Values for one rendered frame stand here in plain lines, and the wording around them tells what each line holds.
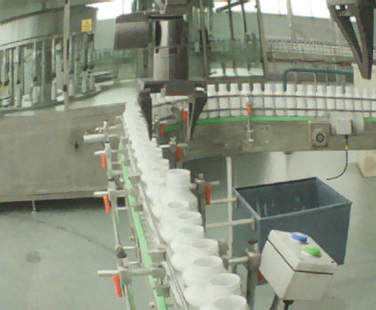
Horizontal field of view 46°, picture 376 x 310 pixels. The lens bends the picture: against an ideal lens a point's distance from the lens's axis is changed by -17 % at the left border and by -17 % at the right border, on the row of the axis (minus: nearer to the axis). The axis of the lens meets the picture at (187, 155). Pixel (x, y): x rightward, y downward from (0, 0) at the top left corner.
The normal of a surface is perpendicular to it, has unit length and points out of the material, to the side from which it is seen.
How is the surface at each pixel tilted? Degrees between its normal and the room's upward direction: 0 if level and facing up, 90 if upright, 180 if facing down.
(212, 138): 89
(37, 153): 90
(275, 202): 90
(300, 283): 90
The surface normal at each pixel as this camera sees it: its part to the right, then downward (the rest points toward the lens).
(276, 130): -0.15, 0.23
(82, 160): 0.17, 0.22
